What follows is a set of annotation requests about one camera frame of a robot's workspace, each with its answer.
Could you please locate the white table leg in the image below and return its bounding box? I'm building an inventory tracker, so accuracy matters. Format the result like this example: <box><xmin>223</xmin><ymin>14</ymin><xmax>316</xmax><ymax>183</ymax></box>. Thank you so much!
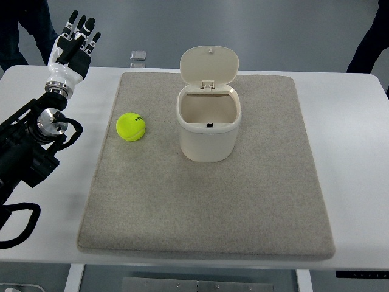
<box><xmin>64</xmin><ymin>264</ymin><xmax>85</xmax><ymax>292</ymax></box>
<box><xmin>295</xmin><ymin>269</ymin><xmax>313</xmax><ymax>292</ymax></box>

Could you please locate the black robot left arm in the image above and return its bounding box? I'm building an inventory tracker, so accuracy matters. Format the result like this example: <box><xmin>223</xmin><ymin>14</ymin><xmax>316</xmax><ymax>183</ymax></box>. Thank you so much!
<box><xmin>1</xmin><ymin>92</ymin><xmax>71</xmax><ymax>204</ymax></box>

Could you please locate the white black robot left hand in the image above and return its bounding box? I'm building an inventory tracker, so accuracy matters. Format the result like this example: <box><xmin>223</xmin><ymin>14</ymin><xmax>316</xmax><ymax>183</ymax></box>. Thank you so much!
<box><xmin>45</xmin><ymin>10</ymin><xmax>101</xmax><ymax>99</ymax></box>

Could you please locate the person in dark clothes right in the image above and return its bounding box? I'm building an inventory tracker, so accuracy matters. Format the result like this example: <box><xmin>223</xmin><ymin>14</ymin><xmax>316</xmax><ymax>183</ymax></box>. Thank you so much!
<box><xmin>346</xmin><ymin>0</ymin><xmax>388</xmax><ymax>74</ymax></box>

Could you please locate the beige felt mat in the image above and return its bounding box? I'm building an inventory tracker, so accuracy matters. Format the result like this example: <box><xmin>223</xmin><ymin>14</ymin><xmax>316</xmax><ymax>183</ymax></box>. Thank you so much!
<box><xmin>77</xmin><ymin>72</ymin><xmax>335</xmax><ymax>260</ymax></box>

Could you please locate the cream lidded plastic box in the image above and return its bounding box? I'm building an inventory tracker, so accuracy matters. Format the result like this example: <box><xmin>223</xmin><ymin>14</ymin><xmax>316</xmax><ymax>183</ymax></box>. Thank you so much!
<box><xmin>176</xmin><ymin>46</ymin><xmax>242</xmax><ymax>162</ymax></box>

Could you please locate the yellow tennis ball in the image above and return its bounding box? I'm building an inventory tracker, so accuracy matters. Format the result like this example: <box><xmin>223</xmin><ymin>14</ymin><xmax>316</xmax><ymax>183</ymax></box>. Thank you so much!
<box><xmin>115</xmin><ymin>113</ymin><xmax>146</xmax><ymax>142</ymax></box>

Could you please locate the black table control panel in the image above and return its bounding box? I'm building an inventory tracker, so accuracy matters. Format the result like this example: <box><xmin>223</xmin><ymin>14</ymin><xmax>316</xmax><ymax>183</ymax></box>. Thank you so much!
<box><xmin>336</xmin><ymin>270</ymin><xmax>389</xmax><ymax>280</ymax></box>

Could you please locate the white right table leg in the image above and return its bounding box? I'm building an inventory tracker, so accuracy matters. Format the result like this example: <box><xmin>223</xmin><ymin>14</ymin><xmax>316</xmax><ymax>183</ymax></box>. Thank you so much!
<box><xmin>295</xmin><ymin>269</ymin><xmax>313</xmax><ymax>292</ymax></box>

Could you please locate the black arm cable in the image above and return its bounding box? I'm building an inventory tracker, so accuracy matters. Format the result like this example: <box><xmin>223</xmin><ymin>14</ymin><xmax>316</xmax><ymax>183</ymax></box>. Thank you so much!
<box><xmin>0</xmin><ymin>111</ymin><xmax>84</xmax><ymax>250</ymax></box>

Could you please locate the white left table leg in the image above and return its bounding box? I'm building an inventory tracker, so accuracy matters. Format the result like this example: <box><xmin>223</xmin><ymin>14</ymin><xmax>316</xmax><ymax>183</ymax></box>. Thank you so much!
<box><xmin>64</xmin><ymin>264</ymin><xmax>85</xmax><ymax>292</ymax></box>

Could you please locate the grey metal floor plate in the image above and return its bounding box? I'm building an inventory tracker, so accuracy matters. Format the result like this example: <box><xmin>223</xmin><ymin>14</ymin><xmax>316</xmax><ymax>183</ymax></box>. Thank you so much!
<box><xmin>122</xmin><ymin>277</ymin><xmax>274</xmax><ymax>292</ymax></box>

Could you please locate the clear floor socket cover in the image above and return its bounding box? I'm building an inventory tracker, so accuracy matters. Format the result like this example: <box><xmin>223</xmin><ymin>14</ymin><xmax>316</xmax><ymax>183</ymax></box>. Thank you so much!
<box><xmin>130</xmin><ymin>50</ymin><xmax>146</xmax><ymax>61</ymax></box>

